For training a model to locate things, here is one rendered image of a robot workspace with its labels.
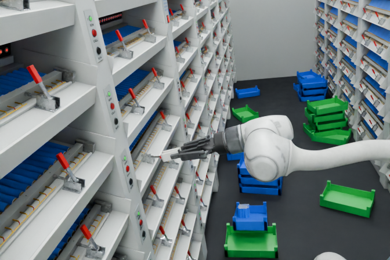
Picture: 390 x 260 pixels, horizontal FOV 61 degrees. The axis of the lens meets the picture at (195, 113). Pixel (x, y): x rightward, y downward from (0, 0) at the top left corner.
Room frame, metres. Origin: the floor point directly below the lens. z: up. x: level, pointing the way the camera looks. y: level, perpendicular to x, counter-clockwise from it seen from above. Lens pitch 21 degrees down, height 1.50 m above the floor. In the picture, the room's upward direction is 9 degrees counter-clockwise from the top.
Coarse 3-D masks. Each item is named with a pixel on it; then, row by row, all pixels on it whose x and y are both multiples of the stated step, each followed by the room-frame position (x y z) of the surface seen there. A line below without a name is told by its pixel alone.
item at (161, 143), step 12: (168, 108) 1.47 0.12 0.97; (180, 108) 1.46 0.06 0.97; (168, 120) 1.40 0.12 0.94; (168, 132) 1.29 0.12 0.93; (156, 144) 1.18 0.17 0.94; (168, 144) 1.26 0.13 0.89; (144, 168) 1.01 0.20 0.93; (156, 168) 1.07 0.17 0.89; (144, 180) 0.94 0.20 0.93; (144, 192) 0.93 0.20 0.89
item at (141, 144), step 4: (156, 116) 1.38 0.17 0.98; (160, 116) 1.39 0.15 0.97; (156, 120) 1.34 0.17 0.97; (160, 120) 1.37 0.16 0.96; (152, 124) 1.29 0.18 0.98; (156, 124) 1.33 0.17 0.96; (148, 128) 1.25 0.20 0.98; (152, 128) 1.26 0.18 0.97; (148, 132) 1.22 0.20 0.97; (156, 132) 1.26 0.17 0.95; (144, 136) 1.18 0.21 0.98; (148, 136) 1.20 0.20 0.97; (140, 140) 1.15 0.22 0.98; (144, 140) 1.15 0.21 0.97; (140, 144) 1.12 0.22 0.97; (144, 144) 1.14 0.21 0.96; (136, 148) 1.09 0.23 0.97; (140, 148) 1.09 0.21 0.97; (136, 152) 1.06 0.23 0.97; (132, 156) 1.03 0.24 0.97; (136, 156) 1.05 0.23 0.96; (132, 160) 1.01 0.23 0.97; (136, 160) 1.03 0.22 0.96; (136, 164) 1.01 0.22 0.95
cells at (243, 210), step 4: (240, 204) 1.86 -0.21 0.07; (244, 204) 1.85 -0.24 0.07; (248, 204) 1.85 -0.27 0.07; (240, 208) 1.79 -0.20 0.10; (244, 208) 1.78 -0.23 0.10; (248, 208) 1.79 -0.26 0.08; (240, 212) 1.77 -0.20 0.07; (244, 212) 1.78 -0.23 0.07; (248, 212) 1.78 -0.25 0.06; (240, 216) 1.77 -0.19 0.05; (244, 216) 1.76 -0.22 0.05; (248, 216) 1.77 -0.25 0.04
